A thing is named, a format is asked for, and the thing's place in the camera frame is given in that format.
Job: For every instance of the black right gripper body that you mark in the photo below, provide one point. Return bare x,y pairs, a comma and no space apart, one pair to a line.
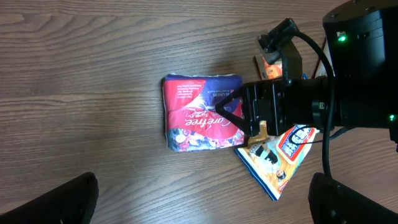
281,102

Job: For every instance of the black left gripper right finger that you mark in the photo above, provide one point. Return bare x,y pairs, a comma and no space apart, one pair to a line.
333,202

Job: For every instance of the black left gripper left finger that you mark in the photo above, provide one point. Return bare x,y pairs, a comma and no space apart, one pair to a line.
73,202

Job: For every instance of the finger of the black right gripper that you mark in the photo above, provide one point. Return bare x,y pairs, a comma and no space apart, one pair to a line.
236,120

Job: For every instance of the red purple Carefree pack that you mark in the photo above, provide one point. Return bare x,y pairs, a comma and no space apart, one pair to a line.
191,121

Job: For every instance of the small orange box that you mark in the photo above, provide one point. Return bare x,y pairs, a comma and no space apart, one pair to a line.
267,71

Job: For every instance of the yellow snack bag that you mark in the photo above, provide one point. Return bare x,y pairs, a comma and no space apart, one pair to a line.
273,160

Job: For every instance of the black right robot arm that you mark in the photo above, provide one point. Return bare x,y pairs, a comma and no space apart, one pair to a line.
354,85

